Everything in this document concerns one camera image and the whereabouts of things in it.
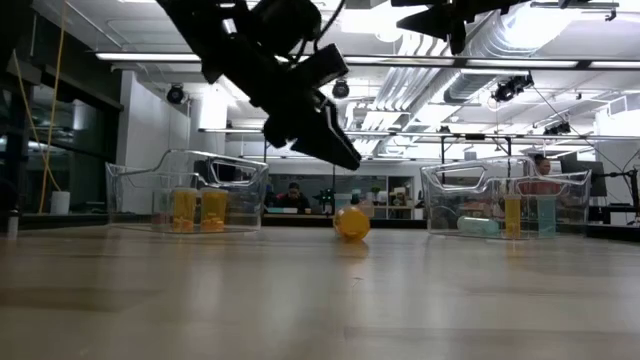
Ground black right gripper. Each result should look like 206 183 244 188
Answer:
390 0 471 57

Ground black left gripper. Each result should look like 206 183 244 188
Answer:
199 32 363 172

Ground small orange pill bottle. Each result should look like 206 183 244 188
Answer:
503 194 523 239
333 205 372 242

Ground large orange pill bottle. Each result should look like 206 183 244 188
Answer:
200 187 230 234
171 187 199 234

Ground teal pill bottle white cap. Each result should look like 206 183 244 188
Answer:
456 215 501 237
151 188 172 227
536 194 557 238

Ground clear plastic bin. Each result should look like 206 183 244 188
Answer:
104 148 270 236
420 155 594 241

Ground green potted plant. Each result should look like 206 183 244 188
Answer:
313 187 335 216

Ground person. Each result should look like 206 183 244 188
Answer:
517 153 564 196
275 181 312 211

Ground black counter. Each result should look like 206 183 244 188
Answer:
262 213 426 229

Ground open storage shelf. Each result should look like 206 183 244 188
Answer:
387 175 416 221

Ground ceiling light strip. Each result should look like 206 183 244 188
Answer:
94 52 201 63

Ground black computer monitor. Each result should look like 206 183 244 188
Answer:
559 158 609 199

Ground white bucket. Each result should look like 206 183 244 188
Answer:
49 190 71 216

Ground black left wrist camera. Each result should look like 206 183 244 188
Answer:
294 43 350 90

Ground silver ventilation duct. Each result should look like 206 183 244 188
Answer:
369 9 501 116

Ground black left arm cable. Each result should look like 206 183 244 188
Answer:
314 0 347 39

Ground yellow power cable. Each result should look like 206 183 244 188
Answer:
12 0 69 201

